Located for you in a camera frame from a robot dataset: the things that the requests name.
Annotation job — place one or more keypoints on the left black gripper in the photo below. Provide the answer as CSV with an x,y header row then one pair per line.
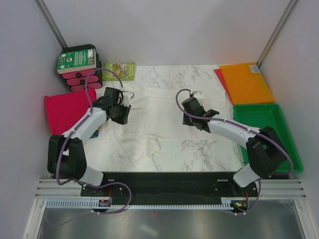
x,y
123,120

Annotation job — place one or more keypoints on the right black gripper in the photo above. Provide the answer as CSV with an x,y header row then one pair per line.
x,y
186,120

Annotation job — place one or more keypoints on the white t shirt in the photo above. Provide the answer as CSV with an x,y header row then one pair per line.
x,y
154,115

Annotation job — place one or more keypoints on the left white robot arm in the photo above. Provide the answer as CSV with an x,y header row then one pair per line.
x,y
66,154

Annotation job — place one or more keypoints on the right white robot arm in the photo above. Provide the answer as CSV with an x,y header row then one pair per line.
x,y
265,151

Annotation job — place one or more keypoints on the blue folded t shirt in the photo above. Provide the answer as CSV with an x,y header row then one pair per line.
x,y
95,134

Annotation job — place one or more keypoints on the lime green picture book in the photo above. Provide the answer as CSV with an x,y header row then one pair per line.
x,y
125,71

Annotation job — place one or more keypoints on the black pink drawer unit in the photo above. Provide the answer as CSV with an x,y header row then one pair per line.
x,y
77,80

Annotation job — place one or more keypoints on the pink folded t shirt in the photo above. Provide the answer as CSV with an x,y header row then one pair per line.
x,y
65,110

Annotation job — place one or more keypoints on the red plastic board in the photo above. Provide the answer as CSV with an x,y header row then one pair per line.
x,y
221,79

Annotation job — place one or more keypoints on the orange plastic board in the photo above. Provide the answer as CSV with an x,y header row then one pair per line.
x,y
246,84

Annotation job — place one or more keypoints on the green plastic tray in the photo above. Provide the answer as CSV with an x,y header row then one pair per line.
x,y
262,115

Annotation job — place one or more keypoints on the green book on drawers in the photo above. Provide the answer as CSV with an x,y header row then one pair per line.
x,y
76,61

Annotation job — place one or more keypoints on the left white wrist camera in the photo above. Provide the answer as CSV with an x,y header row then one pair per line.
x,y
127,97

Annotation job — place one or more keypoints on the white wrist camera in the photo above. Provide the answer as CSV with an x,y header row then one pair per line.
x,y
198,95
127,97

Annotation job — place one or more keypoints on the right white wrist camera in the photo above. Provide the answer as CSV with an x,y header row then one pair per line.
x,y
198,95

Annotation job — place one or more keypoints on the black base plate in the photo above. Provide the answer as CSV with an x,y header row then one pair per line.
x,y
170,187

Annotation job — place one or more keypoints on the aluminium rail frame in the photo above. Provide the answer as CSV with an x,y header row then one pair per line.
x,y
281,212

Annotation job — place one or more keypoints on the right aluminium corner post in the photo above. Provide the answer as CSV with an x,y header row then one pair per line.
x,y
277,30

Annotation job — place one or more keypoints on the aluminium corner post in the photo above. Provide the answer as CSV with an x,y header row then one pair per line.
x,y
51,22
277,30

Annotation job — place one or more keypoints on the white slotted cable duct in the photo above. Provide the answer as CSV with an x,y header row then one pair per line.
x,y
111,204

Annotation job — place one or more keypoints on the left aluminium corner post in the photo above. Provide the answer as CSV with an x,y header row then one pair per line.
x,y
51,22

